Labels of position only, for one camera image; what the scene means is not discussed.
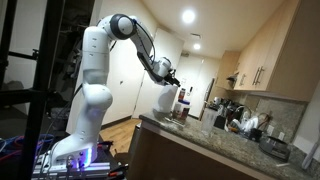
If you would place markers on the black metal frame post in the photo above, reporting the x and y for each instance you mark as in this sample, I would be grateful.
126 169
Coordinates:
47 50

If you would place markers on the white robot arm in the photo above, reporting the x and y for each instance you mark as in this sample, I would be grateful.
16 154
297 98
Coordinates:
81 145

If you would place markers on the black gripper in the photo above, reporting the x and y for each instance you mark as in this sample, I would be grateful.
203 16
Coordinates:
170 78

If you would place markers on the upper wooden kitchen cabinets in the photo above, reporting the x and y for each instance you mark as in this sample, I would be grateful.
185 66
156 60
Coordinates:
283 59

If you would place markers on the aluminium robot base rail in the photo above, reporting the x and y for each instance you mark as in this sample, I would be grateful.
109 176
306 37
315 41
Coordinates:
70 171

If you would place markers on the clear plastic cup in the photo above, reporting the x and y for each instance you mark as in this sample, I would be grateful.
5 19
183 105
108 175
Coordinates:
208 120

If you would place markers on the clear jar with purple lid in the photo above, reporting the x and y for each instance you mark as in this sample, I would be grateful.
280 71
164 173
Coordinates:
181 110

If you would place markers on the white and orange bottle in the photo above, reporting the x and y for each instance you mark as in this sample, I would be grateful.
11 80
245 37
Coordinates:
181 94

